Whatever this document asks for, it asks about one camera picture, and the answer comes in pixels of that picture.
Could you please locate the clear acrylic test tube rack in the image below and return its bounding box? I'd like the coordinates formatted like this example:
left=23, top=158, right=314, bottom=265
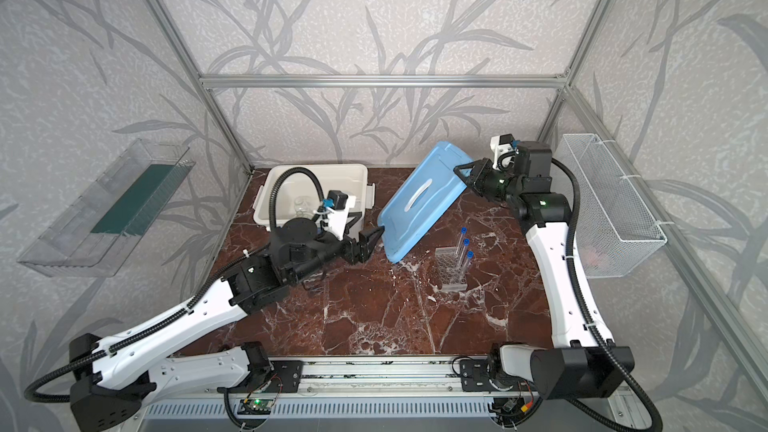
left=434, top=247, right=467, bottom=293

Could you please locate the blue plastic bin lid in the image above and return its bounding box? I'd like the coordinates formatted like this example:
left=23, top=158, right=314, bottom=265
left=377, top=141, right=472, bottom=263

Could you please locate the white plastic storage bin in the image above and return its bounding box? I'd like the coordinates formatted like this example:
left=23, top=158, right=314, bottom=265
left=252, top=164, right=376, bottom=237

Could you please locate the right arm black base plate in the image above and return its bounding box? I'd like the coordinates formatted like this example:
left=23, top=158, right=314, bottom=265
left=457, top=358, right=500, bottom=393

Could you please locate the green circuit board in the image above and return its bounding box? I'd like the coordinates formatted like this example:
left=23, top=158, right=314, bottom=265
left=237, top=398, right=276, bottom=416

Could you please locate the pink item in basket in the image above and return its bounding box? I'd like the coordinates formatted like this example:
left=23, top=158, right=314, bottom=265
left=579, top=245, right=607, bottom=269

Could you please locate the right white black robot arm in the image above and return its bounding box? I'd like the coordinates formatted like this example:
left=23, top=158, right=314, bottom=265
left=454, top=134, right=663, bottom=431

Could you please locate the clear acrylic wall shelf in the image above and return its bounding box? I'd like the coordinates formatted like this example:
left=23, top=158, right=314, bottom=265
left=18, top=139, right=195, bottom=278

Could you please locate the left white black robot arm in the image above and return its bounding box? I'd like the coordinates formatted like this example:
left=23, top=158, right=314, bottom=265
left=24, top=218, right=385, bottom=431

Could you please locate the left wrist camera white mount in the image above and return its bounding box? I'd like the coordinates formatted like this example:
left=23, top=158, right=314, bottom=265
left=315, top=189, right=355, bottom=240

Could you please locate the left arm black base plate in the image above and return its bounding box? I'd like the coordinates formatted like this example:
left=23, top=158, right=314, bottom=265
left=235, top=360, right=304, bottom=394

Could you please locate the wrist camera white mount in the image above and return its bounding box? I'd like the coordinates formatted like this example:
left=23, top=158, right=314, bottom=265
left=315, top=189, right=355, bottom=240
left=490, top=134, right=517, bottom=171

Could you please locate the white wire mesh basket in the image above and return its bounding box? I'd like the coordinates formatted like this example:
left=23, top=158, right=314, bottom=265
left=554, top=133, right=667, bottom=279

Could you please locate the small clear glass beaker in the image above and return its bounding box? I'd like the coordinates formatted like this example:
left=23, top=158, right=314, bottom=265
left=293, top=196, right=314, bottom=218

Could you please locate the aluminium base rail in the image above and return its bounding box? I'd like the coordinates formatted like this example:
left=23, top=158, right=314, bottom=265
left=125, top=355, right=631, bottom=400

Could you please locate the blue capped test tube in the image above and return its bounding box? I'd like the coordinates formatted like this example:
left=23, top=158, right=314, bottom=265
left=455, top=227, right=469, bottom=267
left=459, top=251, right=475, bottom=282
left=457, top=238, right=473, bottom=271

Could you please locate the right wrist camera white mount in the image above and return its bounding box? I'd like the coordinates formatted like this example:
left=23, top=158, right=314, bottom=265
left=490, top=134, right=517, bottom=171

